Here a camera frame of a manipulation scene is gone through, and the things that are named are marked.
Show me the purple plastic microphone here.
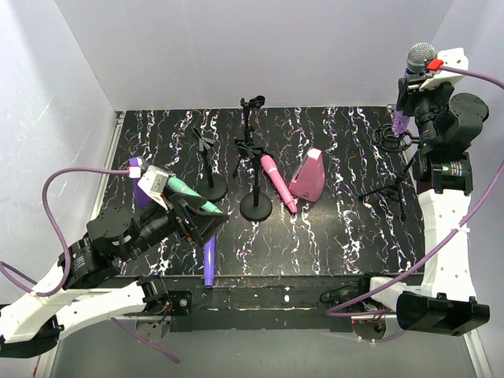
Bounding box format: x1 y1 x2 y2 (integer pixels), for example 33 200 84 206
203 235 217 287

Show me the round base stand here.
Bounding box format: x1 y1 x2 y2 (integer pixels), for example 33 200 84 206
235 141 272 222
191 127 228 202

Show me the glitter purple microphone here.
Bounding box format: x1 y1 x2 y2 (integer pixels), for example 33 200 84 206
391 43 436 136

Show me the round base stand front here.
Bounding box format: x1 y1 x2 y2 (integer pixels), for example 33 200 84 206
235 141 272 222

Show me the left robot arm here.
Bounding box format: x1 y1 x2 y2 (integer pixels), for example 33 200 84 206
1 195 228 358

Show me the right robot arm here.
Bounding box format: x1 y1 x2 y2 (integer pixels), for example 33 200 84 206
367 74 490 336

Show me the black tripod mic stand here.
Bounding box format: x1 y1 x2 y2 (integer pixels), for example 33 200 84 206
232 95 265 178

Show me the teal green microphone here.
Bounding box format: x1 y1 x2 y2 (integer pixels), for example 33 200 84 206
167 176 221 213

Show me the purple metronome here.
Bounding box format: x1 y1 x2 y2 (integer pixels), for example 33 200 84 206
128 157 156 209

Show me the pink microphone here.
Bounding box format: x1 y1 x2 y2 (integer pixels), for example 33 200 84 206
261 154 297 214

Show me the pink metronome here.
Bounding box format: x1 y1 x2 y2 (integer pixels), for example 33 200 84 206
288 148 325 202

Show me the shock mount tripod stand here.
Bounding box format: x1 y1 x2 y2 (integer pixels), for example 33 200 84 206
357 124 424 221

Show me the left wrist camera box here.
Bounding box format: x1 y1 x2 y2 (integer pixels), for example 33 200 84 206
138 165 169 210

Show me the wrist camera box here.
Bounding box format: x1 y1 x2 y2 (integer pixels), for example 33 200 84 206
419 47 469 91
138 165 169 210

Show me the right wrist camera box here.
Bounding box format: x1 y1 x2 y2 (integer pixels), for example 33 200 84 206
419 47 469 91

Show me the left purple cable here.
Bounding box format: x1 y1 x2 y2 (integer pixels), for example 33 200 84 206
0 166 181 363

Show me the purple cable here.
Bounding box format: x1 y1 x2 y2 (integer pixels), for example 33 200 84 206
325 65 504 343
0 166 181 363

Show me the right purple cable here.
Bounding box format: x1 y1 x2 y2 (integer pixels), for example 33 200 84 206
325 65 504 343

